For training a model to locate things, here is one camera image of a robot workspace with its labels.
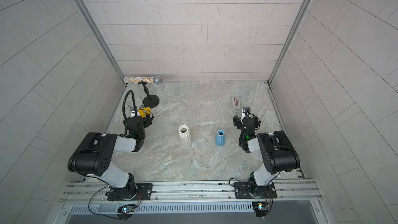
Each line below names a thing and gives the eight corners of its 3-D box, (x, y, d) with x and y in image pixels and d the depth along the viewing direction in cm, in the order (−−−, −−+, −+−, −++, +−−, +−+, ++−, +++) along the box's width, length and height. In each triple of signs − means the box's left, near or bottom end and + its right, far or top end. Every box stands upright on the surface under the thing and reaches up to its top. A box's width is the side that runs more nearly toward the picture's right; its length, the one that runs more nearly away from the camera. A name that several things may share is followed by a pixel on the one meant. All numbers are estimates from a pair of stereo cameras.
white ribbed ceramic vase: (181, 148, 86) (177, 135, 73) (182, 138, 90) (178, 124, 77) (191, 148, 86) (188, 135, 73) (191, 138, 90) (189, 124, 77)
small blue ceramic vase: (216, 147, 87) (217, 138, 79) (215, 138, 90) (216, 129, 82) (223, 147, 87) (225, 138, 79) (222, 138, 90) (224, 129, 82)
